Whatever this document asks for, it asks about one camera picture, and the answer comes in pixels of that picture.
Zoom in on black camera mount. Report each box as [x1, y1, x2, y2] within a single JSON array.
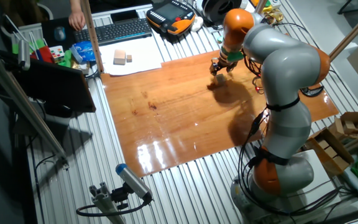
[[110, 183, 131, 210]]

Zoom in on black computer keyboard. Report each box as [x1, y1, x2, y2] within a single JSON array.
[[73, 17, 154, 47]]

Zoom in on grey square block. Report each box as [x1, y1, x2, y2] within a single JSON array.
[[214, 73, 227, 86]]

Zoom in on black curved clamp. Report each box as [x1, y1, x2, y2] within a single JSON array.
[[300, 85, 325, 98]]

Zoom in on silver camera with blue cap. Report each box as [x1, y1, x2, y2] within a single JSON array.
[[115, 163, 154, 202]]

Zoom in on green box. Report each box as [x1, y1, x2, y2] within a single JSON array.
[[12, 39, 47, 55]]

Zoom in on white rounded object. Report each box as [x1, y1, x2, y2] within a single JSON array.
[[190, 16, 204, 33]]

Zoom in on dark computer mouse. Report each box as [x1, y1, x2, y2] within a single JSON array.
[[53, 26, 67, 42]]

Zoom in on open cardboard box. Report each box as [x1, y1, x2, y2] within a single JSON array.
[[303, 127, 356, 177]]

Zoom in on black mouse pad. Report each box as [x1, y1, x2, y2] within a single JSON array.
[[41, 17, 77, 52]]

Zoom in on small silver camera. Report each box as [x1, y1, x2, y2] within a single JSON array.
[[17, 39, 31, 72]]

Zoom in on blue tissue packet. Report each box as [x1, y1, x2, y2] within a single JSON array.
[[70, 40, 96, 63]]

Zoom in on large tan wooden block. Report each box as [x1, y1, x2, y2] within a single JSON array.
[[113, 49, 127, 66]]

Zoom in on white paper sheet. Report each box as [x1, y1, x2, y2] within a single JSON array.
[[99, 36, 163, 77]]

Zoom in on white thin sticks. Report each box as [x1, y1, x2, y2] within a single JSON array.
[[4, 14, 48, 52]]

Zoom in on black chair base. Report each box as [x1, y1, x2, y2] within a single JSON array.
[[337, 0, 358, 16]]

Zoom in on gold foil packet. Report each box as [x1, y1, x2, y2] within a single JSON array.
[[261, 9, 285, 26]]

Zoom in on red box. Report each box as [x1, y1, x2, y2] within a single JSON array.
[[31, 45, 55, 64]]

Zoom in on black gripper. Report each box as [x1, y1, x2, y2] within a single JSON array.
[[209, 57, 238, 77]]

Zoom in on black flat monitor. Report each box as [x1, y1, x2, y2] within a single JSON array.
[[11, 57, 97, 113]]

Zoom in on orange and black teach pendant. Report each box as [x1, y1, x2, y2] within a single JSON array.
[[145, 0, 197, 36]]

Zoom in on person's bare hand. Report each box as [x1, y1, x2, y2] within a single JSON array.
[[68, 9, 86, 31]]

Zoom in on long aluminium frame bar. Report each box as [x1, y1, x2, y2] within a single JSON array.
[[0, 43, 70, 169]]

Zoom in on person's bare forearm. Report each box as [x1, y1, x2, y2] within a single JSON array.
[[69, 0, 82, 13]]

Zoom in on black base cable bundle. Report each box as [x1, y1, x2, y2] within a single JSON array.
[[237, 107, 344, 216]]

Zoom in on black wrist cable bundle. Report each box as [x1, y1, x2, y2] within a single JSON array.
[[243, 54, 265, 95]]

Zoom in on black camera cable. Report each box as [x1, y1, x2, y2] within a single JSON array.
[[75, 198, 150, 218]]

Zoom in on grey aluminium profile stub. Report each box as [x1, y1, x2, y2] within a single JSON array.
[[88, 182, 127, 224]]

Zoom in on white paper roll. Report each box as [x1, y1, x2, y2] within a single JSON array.
[[342, 167, 358, 200]]

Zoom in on silver metal post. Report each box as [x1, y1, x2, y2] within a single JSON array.
[[254, 0, 269, 15]]

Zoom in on black filament spool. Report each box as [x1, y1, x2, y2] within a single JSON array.
[[202, 0, 244, 23]]

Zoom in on white sided puzzle cube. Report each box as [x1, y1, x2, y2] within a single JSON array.
[[48, 45, 66, 64]]

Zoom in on glossy brown wooden board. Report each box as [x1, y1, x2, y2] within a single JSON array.
[[100, 49, 340, 178]]

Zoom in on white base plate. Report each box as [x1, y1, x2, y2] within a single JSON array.
[[300, 149, 341, 215]]

